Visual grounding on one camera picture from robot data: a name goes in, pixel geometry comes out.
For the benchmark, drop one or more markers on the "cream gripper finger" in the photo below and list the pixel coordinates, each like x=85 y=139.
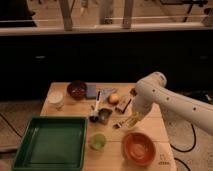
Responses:
x=141 y=116

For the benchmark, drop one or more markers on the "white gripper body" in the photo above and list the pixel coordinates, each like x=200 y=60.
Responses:
x=141 y=107

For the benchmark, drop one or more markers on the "yellow banana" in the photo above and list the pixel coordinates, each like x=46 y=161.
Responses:
x=133 y=119

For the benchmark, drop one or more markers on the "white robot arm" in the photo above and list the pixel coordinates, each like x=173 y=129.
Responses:
x=151 y=89

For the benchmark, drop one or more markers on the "green plastic cup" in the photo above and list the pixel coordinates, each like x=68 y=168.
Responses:
x=97 y=141

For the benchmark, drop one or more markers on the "white plastic cup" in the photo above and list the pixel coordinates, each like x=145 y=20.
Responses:
x=56 y=99

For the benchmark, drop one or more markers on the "dark grape bunch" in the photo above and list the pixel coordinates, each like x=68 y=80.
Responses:
x=133 y=92

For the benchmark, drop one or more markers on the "brown wooden block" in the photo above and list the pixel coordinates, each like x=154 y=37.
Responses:
x=123 y=104

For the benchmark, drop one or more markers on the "yellow-orange round fruit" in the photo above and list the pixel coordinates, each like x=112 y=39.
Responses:
x=113 y=98

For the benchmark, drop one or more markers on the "orange-red bowl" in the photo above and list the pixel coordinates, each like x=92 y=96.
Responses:
x=138 y=149

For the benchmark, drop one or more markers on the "small metal tin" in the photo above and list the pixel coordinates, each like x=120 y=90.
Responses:
x=104 y=115

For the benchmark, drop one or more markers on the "light blue cloth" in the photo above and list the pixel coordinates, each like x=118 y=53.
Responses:
x=106 y=92

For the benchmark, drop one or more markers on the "wooden table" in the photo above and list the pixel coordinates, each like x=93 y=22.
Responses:
x=111 y=158

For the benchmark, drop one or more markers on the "blue sponge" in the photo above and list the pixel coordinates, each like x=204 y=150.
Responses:
x=91 y=92

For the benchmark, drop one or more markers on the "dark red bowl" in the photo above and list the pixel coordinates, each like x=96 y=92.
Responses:
x=77 y=89

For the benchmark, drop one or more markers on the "green plastic tray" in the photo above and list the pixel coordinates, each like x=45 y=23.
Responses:
x=52 y=144

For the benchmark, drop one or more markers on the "white-handled brush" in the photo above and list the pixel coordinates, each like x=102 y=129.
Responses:
x=94 y=115

